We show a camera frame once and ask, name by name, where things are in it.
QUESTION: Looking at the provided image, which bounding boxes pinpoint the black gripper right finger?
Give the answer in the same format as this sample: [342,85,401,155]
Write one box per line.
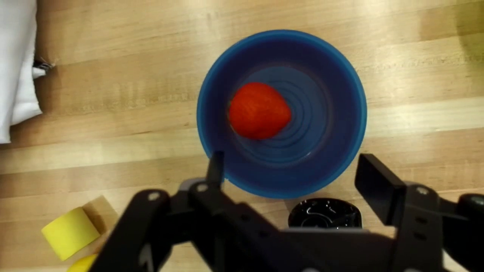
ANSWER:
[354,153,484,272]

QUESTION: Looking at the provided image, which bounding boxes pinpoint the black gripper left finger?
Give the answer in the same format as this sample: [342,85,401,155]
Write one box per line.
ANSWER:
[89,150,315,272]

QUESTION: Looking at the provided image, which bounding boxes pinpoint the red toy strawberry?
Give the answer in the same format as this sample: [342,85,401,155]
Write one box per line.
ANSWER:
[225,82,293,143]

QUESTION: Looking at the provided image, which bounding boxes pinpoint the blue bowl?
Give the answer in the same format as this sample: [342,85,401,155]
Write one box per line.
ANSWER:
[195,29,369,202]

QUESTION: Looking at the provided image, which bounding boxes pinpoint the yellow cylinder block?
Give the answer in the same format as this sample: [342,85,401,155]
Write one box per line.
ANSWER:
[67,253,100,272]
[41,208,101,264]

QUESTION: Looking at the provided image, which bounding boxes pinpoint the black plastic spoon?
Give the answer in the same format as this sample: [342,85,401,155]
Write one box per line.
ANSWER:
[287,197,363,232]

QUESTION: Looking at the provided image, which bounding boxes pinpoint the white cloth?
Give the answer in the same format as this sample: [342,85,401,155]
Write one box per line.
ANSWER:
[0,0,44,147]

